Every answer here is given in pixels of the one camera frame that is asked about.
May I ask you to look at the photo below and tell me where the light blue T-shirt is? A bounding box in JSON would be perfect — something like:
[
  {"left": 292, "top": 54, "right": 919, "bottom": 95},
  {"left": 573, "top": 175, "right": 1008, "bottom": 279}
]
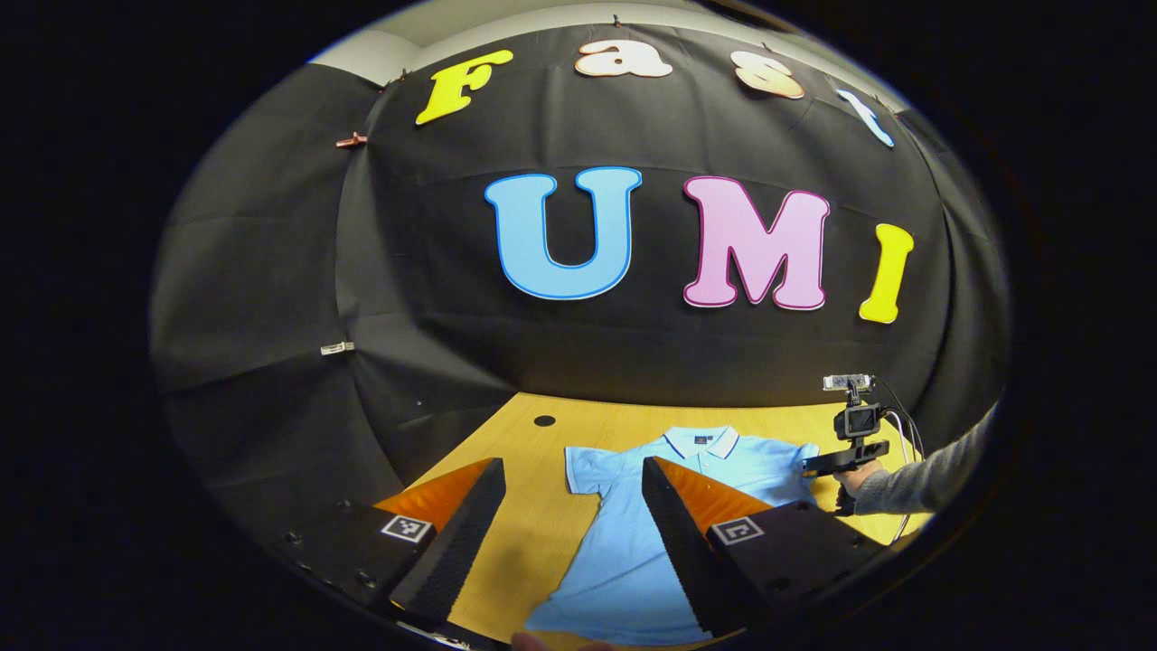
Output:
[{"left": 524, "top": 425, "right": 823, "bottom": 647}]

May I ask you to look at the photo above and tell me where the black backdrop cloth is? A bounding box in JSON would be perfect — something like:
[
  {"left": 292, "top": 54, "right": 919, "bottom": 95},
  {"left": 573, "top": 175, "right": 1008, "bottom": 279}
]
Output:
[{"left": 149, "top": 23, "right": 1011, "bottom": 543}]

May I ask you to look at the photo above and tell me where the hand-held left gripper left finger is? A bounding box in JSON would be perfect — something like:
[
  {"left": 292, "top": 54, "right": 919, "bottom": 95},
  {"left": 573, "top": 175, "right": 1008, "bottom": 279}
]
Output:
[{"left": 271, "top": 457, "right": 507, "bottom": 634}]

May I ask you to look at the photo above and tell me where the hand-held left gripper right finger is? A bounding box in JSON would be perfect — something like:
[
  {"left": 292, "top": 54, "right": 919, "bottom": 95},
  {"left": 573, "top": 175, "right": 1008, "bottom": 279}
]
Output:
[{"left": 640, "top": 455, "right": 891, "bottom": 638}]

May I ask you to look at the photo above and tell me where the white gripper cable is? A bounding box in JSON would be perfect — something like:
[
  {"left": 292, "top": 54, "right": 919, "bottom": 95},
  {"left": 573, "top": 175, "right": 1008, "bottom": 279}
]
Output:
[{"left": 881, "top": 409, "right": 916, "bottom": 471}]

